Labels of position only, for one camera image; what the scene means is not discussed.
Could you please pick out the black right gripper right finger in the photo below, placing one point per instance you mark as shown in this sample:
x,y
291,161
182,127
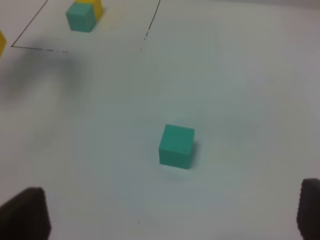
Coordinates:
x,y
308,213

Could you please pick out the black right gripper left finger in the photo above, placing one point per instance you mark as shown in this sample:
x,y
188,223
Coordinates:
x,y
25,216

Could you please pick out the teal template cube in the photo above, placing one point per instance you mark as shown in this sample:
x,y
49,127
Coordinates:
x,y
81,17

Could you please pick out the yellow template cube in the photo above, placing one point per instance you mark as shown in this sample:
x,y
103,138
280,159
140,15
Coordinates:
x,y
97,7

